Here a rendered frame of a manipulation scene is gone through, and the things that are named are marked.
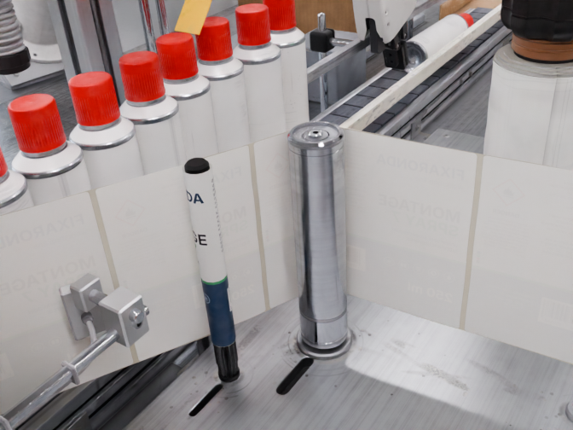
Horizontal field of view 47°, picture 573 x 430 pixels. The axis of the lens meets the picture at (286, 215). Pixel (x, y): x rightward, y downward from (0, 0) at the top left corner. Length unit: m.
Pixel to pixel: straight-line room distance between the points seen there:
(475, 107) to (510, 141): 0.50
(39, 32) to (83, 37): 0.67
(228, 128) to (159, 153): 0.10
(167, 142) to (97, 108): 0.07
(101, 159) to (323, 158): 0.19
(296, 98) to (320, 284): 0.30
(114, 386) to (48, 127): 0.22
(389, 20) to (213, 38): 0.34
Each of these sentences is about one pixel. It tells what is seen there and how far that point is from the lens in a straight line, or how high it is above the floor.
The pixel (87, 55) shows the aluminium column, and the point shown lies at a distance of 0.69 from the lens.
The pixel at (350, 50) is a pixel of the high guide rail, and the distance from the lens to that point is 0.93.
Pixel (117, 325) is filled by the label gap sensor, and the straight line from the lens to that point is 0.40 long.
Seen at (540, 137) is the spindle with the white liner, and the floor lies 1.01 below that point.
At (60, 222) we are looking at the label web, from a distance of 0.42.
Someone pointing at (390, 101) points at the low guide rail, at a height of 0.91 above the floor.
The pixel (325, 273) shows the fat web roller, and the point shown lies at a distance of 0.47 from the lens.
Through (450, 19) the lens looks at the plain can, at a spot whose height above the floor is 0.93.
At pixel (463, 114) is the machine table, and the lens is 1.05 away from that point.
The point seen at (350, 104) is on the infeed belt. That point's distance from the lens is 0.95.
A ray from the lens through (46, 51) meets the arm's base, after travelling 1.37.
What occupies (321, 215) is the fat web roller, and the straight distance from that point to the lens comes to 0.45.
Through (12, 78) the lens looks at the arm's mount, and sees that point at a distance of 1.34.
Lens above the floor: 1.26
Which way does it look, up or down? 33 degrees down
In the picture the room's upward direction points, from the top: 4 degrees counter-clockwise
